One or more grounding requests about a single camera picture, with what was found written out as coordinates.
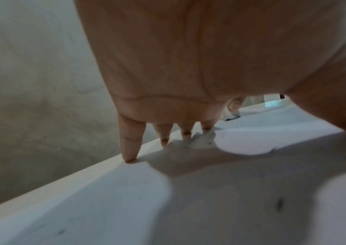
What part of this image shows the person's right hand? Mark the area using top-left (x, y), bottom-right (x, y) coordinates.
top-left (226, 95), bottom-right (247, 113)

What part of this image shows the person's left hand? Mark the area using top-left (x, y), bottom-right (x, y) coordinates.
top-left (74, 0), bottom-right (346, 163)

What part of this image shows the white eraser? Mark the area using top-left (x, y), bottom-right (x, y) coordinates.
top-left (223, 105), bottom-right (241, 121)

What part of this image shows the white paper sheet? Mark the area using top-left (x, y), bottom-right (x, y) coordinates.
top-left (0, 104), bottom-right (346, 245)

